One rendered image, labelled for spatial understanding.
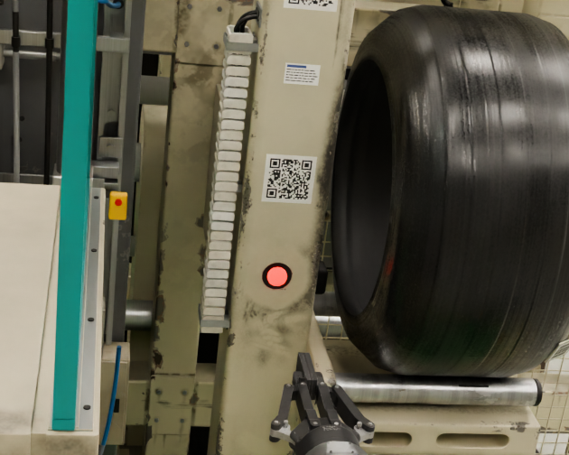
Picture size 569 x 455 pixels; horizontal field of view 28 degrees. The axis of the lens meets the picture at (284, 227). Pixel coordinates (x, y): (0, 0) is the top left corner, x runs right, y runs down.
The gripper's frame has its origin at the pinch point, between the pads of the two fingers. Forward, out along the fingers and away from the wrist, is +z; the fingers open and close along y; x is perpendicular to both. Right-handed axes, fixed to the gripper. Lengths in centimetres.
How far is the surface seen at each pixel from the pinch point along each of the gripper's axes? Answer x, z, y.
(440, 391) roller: 15.2, 21.6, -26.4
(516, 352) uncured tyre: 2.6, 12.5, -33.3
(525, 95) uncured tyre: -34.0, 19.1, -29.3
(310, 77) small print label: -31.5, 29.1, -1.1
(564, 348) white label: 2.7, 14.4, -41.4
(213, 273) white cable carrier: 0.7, 30.1, 9.8
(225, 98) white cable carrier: -27.1, 30.3, 10.5
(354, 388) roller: 15.1, 21.6, -12.7
